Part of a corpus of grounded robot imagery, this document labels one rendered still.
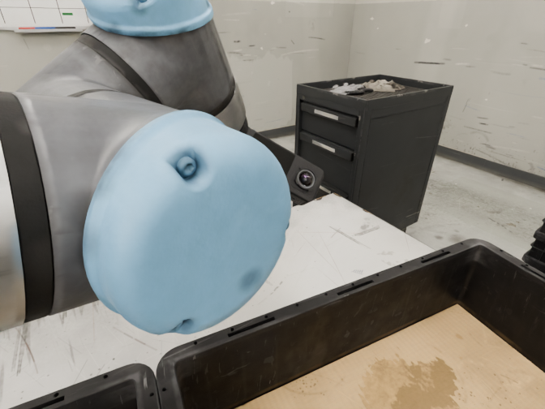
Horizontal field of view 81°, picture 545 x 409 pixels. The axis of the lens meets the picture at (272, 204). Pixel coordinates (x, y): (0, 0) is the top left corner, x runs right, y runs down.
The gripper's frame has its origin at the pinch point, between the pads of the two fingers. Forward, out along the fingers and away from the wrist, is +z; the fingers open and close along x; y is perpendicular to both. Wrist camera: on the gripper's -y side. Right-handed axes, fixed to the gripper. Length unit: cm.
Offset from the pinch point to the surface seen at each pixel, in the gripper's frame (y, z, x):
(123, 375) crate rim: -0.9, -19.4, 23.7
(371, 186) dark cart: -13, 93, -58
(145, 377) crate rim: -2.7, -19.3, 23.2
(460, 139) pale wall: -77, 226, -198
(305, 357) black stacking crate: -13.0, -7.6, 18.0
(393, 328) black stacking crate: -21.8, -1.0, 11.3
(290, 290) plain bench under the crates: -4.9, 19.8, 8.7
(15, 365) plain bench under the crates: 29.8, 3.6, 35.5
